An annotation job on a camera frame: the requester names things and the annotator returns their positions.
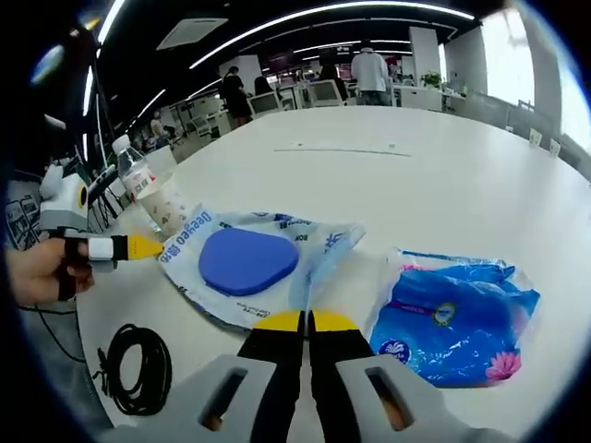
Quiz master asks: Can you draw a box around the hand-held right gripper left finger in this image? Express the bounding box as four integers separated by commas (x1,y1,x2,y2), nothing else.
99,309,306,443

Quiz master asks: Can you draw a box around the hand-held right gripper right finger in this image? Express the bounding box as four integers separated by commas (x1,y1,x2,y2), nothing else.
308,308,516,443

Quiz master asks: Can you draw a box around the floral paper cup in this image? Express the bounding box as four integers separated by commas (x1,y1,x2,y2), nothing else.
137,171,198,241

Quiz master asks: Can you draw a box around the clear plastic water bottle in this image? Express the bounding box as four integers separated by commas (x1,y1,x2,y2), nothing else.
112,135,161,218

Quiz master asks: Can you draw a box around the wet wipes pack blue lid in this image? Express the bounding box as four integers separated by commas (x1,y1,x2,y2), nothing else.
158,209,368,332

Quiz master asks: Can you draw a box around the blue tissue pack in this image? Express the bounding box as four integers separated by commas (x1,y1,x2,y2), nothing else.
368,247,542,389

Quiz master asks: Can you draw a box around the person's left hand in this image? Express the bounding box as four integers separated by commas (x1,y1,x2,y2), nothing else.
8,237,96,304

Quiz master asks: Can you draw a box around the white table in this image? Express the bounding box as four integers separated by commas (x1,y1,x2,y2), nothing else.
76,104,591,443

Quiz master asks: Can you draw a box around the white mesh office chair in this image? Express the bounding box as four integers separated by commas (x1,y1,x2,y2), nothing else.
247,90,283,116
308,78,348,108

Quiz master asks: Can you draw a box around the ceiling air vent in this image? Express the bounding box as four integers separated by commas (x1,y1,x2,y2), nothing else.
156,18,230,51

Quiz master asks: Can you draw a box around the white office desk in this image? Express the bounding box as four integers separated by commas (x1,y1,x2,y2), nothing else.
392,85,467,112

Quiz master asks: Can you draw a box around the linear ceiling light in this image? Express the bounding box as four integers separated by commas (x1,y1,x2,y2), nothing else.
188,2,476,70

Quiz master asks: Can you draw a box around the bright window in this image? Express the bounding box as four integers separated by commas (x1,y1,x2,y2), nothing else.
558,45,591,153
479,8,537,101

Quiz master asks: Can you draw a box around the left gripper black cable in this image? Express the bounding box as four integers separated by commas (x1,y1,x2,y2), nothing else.
20,302,89,365

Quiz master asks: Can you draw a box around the flat tabletop cable cover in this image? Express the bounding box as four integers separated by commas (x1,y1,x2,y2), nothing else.
273,142,413,158

